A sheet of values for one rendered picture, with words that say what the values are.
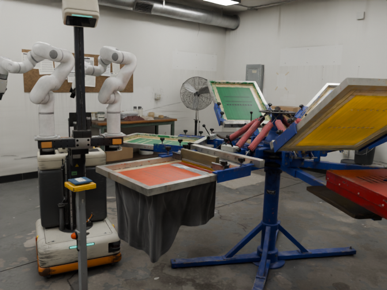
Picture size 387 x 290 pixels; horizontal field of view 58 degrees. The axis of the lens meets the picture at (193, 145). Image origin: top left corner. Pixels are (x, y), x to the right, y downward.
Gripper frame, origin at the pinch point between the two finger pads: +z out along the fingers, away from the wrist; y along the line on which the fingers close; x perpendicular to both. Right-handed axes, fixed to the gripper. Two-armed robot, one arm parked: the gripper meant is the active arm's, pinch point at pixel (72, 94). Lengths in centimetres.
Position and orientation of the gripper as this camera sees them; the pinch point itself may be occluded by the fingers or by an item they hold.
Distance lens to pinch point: 282.4
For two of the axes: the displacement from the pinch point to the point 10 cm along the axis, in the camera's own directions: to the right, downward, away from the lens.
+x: -8.1, -2.6, -5.2
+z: -4.9, 8.0, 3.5
